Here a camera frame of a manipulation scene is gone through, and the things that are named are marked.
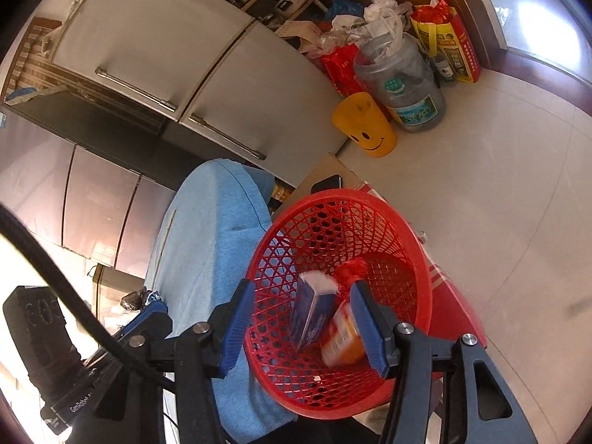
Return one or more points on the black plastic bag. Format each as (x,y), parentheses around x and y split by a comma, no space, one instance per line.
(134,299)

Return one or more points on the white plastic bags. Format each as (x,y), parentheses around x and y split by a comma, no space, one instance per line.
(384,14)

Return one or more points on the thin wooden stick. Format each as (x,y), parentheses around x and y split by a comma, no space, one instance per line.
(170,225)

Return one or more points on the large clear plastic jar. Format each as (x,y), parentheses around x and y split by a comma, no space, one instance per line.
(397,88)

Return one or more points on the blue and white box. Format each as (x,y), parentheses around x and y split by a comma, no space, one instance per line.
(310,314)

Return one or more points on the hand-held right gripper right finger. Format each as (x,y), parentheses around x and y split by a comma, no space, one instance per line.
(367,328)

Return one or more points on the red crumpled wrapper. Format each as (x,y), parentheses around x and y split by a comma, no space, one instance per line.
(351,270)

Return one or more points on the table with blue cloth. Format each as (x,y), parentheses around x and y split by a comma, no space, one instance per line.
(208,240)

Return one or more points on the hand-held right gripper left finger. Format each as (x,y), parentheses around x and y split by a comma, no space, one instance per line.
(237,326)

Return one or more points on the black phone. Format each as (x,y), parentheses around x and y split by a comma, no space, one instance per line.
(328,182)

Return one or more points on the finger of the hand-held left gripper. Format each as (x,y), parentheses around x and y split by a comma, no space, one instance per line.
(152,315)

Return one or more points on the small dark bottle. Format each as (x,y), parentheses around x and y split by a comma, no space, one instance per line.
(443,69)

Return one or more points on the red and yellow gift bag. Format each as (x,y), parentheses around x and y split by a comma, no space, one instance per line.
(455,51)

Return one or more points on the red plastic bag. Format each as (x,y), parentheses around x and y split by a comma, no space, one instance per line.
(340,69)

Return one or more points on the orange snack packet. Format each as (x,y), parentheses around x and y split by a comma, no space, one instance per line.
(344,337)

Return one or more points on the cardboard box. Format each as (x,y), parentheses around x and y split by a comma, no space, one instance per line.
(319,171)

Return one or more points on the red mesh basket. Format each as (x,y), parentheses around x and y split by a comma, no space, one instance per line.
(323,222)

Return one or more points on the grey multi-door refrigerator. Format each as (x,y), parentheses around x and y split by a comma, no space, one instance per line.
(92,194)

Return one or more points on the silver refrigerator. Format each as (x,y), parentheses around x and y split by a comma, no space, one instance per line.
(162,32)

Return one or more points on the blue plastic bag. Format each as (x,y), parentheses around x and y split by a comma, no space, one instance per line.
(344,8)

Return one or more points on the yellow smiley bucket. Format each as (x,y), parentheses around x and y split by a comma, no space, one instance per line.
(365,125)

